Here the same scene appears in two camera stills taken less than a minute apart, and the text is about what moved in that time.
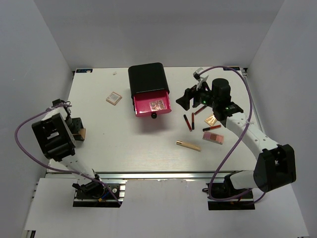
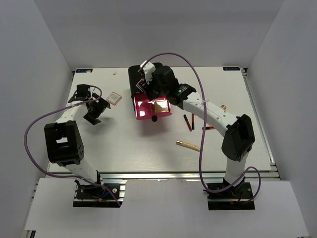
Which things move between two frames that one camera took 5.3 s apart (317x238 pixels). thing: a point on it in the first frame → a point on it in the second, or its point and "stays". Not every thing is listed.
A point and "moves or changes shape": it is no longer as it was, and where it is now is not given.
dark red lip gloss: x=192 y=121 stays
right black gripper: x=189 y=94 → x=147 y=88
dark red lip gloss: x=187 y=122 stays
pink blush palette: x=217 y=139 → x=139 y=86
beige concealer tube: x=193 y=147 stays
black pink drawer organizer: x=149 y=89 stays
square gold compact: x=114 y=98 stays
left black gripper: x=79 y=125 → x=101 y=105
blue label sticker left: x=83 y=71 stays
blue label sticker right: x=235 y=68 stays
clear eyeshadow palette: x=157 y=105 moves or changes shape
